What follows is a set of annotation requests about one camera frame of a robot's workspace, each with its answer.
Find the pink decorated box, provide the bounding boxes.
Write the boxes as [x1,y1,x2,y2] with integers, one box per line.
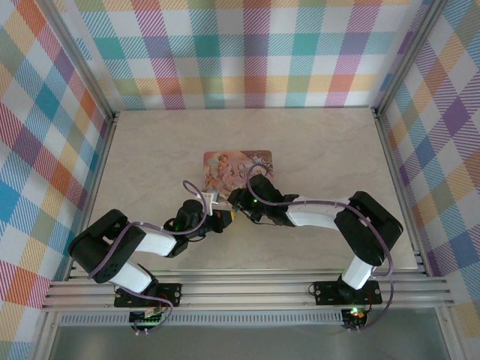
[201,148,278,202]

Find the aluminium mounting rails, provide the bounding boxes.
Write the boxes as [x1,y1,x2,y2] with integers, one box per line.
[40,261,458,311]

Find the left controller board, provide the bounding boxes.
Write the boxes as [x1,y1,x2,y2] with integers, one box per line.
[128,310,167,335]

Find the controller board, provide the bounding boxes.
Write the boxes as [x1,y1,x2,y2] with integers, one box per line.
[341,306,368,332]
[128,310,167,335]

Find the right controller board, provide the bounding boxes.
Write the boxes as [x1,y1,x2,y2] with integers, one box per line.
[341,306,368,332]

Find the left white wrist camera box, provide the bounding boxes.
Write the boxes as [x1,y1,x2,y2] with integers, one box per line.
[199,190,223,216]

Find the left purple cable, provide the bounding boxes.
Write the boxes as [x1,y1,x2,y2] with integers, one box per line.
[89,180,222,332]

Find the purple cable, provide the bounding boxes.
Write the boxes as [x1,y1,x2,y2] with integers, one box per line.
[89,180,222,332]
[247,163,395,332]

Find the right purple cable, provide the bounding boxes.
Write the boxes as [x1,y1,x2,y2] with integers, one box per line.
[247,163,395,332]

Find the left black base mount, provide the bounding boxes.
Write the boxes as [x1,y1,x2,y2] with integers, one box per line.
[113,282,183,309]

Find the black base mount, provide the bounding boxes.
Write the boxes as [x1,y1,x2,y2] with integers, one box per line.
[113,282,183,309]
[312,279,383,306]

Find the grey slotted cable duct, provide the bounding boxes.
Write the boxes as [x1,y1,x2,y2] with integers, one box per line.
[58,312,444,328]

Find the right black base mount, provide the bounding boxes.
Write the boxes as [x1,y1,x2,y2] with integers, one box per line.
[312,279,383,306]

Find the aluminium frame post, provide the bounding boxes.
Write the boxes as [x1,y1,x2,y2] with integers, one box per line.
[376,0,452,110]
[41,0,120,122]

